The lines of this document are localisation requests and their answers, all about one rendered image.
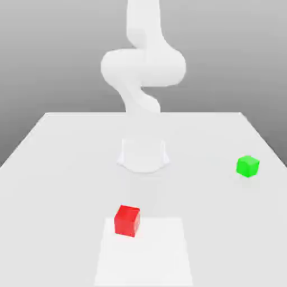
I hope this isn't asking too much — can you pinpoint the small red cube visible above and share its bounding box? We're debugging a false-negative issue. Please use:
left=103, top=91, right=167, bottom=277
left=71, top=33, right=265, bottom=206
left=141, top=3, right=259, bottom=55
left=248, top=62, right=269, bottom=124
left=114, top=205, right=141, bottom=238

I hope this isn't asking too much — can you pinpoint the small green cube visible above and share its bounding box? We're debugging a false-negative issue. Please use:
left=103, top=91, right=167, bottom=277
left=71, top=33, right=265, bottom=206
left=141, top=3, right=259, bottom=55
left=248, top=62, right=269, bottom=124
left=235, top=155, right=261, bottom=178

